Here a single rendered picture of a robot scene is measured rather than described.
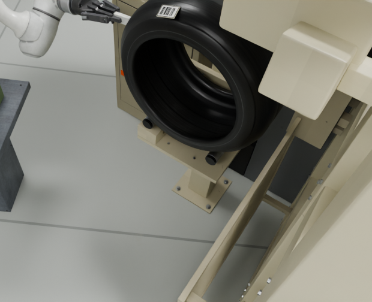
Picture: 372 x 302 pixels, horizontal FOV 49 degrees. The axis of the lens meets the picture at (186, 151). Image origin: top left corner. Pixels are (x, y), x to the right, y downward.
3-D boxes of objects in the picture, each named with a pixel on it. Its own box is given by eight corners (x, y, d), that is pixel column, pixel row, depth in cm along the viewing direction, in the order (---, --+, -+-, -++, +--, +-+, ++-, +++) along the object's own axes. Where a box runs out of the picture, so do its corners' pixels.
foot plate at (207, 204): (195, 160, 257) (195, 159, 255) (231, 182, 250) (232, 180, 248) (171, 190, 242) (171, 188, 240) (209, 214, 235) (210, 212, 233)
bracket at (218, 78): (185, 74, 179) (188, 56, 171) (266, 115, 169) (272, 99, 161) (181, 78, 177) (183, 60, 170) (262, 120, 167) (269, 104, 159)
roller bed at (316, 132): (305, 102, 169) (332, 44, 145) (338, 118, 165) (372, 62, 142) (285, 131, 158) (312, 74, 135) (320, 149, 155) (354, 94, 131)
